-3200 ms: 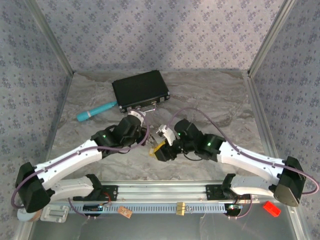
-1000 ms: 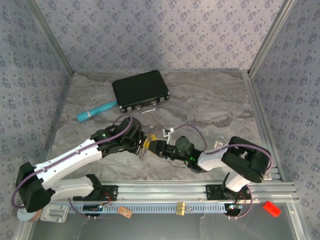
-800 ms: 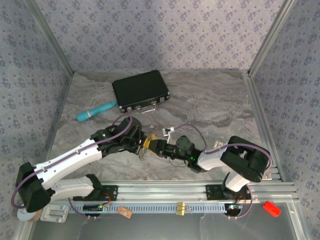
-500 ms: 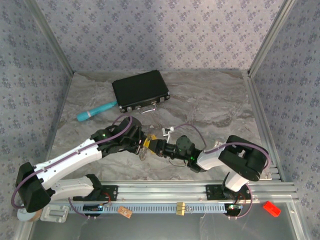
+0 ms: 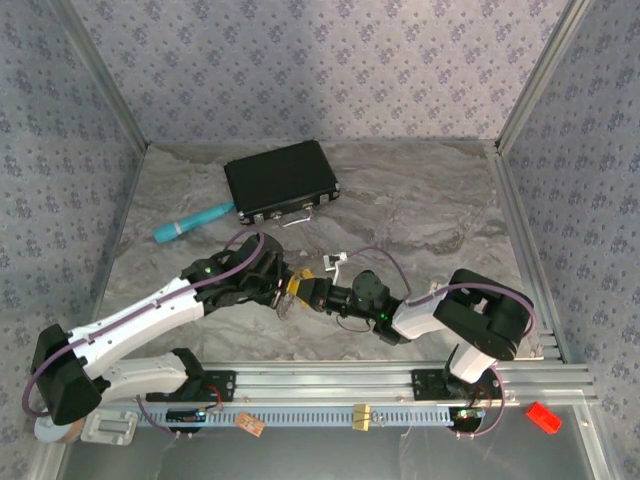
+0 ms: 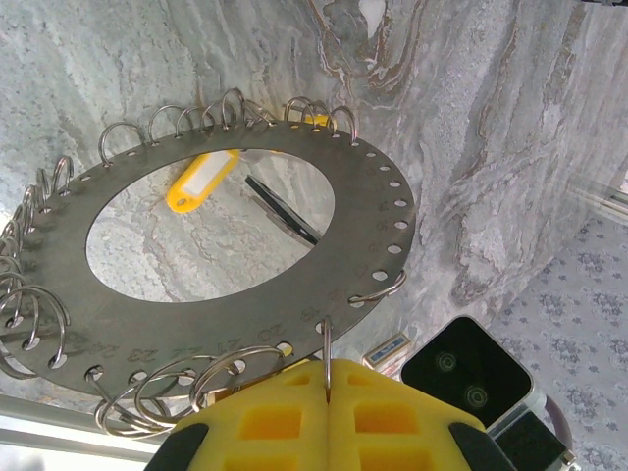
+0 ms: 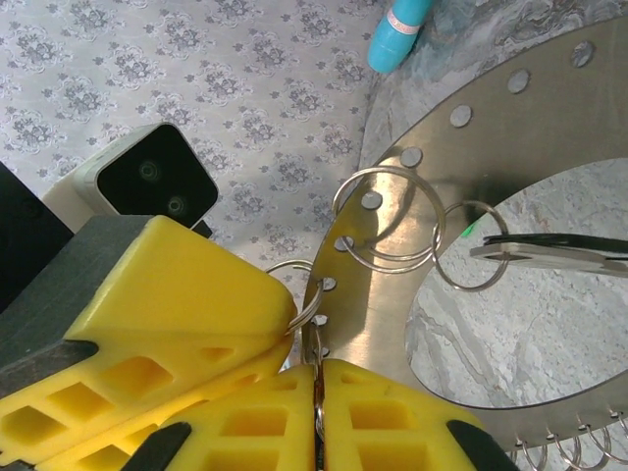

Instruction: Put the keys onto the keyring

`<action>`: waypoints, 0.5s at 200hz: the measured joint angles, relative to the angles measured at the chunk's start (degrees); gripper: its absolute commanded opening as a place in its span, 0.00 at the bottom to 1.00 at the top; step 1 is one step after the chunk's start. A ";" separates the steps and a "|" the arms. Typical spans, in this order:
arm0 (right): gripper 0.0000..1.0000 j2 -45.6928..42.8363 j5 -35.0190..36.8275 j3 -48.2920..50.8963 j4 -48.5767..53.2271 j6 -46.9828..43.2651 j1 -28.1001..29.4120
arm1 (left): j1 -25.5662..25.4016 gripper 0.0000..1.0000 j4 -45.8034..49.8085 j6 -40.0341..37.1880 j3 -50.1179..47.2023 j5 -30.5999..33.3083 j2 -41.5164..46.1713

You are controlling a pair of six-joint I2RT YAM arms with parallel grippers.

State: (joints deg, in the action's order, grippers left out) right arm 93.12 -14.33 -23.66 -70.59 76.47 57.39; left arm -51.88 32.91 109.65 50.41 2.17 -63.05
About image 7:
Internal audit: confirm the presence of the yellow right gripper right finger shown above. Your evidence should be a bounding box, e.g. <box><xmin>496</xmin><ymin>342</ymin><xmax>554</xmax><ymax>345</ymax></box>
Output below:
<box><xmin>321</xmin><ymin>359</ymin><xmax>506</xmax><ymax>471</ymax></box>

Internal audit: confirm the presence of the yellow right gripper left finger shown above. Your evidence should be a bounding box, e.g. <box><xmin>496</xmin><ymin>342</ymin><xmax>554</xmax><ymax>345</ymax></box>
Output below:
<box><xmin>130</xmin><ymin>362</ymin><xmax>318</xmax><ymax>471</ymax></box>

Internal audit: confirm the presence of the silver split ring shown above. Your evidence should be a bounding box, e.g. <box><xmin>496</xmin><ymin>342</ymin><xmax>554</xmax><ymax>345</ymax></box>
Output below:
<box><xmin>307</xmin><ymin>318</ymin><xmax>331</xmax><ymax>471</ymax></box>
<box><xmin>332</xmin><ymin>165</ymin><xmax>446</xmax><ymax>272</ymax></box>
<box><xmin>434</xmin><ymin>199</ymin><xmax>511</xmax><ymax>292</ymax></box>
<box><xmin>267</xmin><ymin>259</ymin><xmax>326</xmax><ymax>338</ymax></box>

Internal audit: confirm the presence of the teal marker pen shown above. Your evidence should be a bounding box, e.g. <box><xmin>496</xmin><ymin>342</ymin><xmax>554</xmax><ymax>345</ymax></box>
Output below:
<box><xmin>366</xmin><ymin>0</ymin><xmax>436</xmax><ymax>76</ymax></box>

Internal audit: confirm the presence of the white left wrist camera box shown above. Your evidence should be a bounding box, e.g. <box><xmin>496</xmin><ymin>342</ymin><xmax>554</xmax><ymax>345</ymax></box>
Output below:
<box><xmin>41</xmin><ymin>122</ymin><xmax>221</xmax><ymax>232</ymax></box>

